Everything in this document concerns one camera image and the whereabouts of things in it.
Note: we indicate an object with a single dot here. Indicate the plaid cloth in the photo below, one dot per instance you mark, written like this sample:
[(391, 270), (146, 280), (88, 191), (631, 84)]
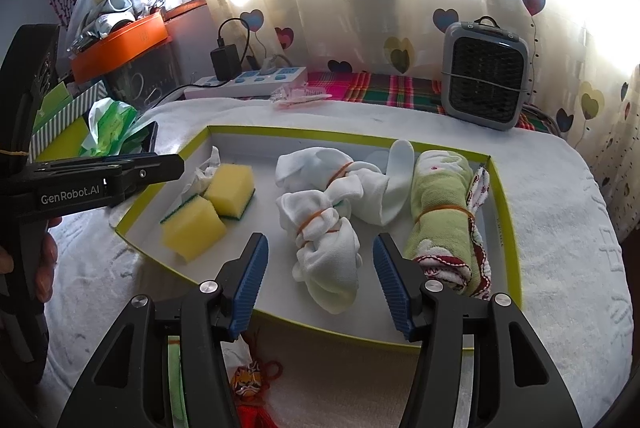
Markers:
[(380, 91)]

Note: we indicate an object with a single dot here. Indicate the pile of plastic bags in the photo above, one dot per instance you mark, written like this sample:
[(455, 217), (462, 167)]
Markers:
[(110, 8)]

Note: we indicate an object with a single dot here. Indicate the small white wrapper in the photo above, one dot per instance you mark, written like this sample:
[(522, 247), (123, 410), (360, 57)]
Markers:
[(202, 180)]

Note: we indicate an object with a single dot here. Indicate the lime green shallow box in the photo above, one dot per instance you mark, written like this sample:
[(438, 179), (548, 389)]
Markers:
[(265, 218)]

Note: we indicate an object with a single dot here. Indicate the grey portable heater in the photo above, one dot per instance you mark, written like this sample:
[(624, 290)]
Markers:
[(480, 78)]

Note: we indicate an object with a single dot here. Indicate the green plastic bag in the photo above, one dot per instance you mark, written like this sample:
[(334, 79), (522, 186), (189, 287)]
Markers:
[(112, 123)]

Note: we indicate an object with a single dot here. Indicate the yellow green-backed sponge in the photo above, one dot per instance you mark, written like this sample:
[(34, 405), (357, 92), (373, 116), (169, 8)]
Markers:
[(192, 233), (230, 188)]

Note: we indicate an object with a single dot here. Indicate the red tassel knot ornament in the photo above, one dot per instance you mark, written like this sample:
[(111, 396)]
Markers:
[(247, 383)]

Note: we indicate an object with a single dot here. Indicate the green towel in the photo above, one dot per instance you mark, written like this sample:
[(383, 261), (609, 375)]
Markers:
[(440, 188)]

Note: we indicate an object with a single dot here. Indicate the clear plastic packet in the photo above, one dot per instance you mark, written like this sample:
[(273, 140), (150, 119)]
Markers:
[(300, 97)]

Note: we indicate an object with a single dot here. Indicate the white sock bundle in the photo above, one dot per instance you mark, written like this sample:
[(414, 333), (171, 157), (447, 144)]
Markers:
[(325, 268), (305, 168)]

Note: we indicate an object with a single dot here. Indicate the orange tray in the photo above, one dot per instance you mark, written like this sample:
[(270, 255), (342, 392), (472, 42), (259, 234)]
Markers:
[(115, 46)]

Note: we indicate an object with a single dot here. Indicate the black smartphone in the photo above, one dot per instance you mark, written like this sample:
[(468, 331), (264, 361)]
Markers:
[(150, 138)]

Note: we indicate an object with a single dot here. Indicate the person's left hand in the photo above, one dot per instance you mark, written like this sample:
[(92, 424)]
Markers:
[(46, 258)]

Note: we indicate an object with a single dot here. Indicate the black charger adapter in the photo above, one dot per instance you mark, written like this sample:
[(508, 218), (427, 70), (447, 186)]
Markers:
[(225, 61)]

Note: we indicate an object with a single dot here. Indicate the white power strip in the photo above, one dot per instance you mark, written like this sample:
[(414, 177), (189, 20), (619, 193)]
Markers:
[(240, 83)]

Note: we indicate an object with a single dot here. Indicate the dark glass case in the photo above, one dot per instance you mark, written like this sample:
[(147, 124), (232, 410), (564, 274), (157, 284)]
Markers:
[(145, 73)]

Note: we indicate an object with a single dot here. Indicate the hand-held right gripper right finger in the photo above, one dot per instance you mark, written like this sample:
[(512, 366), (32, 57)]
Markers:
[(392, 288)]

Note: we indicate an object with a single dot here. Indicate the lime striped gift box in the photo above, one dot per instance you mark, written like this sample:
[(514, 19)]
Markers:
[(65, 133)]

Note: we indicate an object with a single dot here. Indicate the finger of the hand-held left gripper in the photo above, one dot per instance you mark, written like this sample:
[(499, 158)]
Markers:
[(150, 173)]

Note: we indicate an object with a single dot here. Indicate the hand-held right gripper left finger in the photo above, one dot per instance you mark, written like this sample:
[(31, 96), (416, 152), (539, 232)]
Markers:
[(252, 288)]

